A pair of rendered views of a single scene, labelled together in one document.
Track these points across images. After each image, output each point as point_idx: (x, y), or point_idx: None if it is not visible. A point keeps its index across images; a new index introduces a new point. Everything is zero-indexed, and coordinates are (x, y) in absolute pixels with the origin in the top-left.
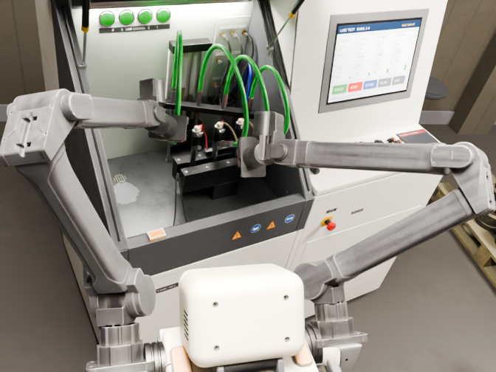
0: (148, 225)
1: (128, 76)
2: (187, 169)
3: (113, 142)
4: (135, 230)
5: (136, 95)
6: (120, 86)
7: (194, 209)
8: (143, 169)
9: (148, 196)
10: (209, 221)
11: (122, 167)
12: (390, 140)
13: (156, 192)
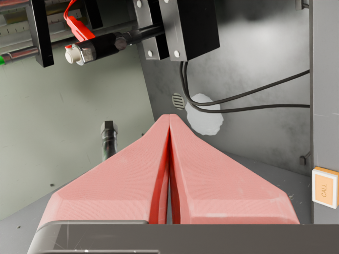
0: (270, 109)
1: (13, 125)
2: (171, 46)
3: (125, 101)
4: (275, 133)
5: (45, 97)
6: (35, 128)
7: (253, 11)
8: (164, 62)
9: (213, 79)
10: (331, 53)
11: (162, 89)
12: None
13: (206, 63)
